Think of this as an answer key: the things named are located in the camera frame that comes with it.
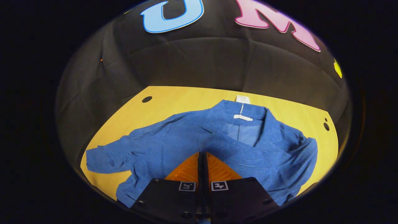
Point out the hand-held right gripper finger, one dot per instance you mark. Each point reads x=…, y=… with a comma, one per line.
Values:
x=205, y=174
x=200, y=174

